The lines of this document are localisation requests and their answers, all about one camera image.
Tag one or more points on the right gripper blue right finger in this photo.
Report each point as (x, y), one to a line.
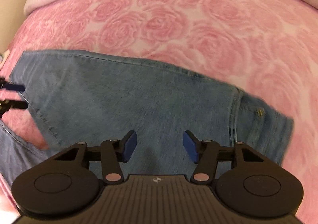
(204, 153)

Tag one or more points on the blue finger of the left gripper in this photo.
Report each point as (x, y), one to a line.
(4, 84)
(7, 104)

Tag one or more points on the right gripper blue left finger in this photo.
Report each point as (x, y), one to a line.
(113, 152)

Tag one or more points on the blue denim jeans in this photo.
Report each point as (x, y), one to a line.
(79, 96)

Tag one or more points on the pink floral bed blanket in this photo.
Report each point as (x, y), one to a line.
(266, 47)

